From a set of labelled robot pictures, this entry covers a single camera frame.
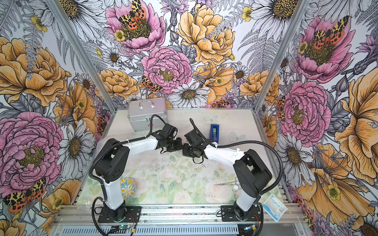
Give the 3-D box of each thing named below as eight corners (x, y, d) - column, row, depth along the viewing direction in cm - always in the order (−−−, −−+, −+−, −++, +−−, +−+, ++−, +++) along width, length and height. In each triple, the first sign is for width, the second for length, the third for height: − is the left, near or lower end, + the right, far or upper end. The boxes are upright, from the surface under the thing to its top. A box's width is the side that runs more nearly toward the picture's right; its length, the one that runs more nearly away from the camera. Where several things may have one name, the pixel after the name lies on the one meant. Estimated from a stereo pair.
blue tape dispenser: (210, 143, 103) (211, 137, 98) (209, 130, 111) (210, 123, 105) (219, 143, 103) (221, 137, 98) (217, 130, 111) (219, 123, 105)
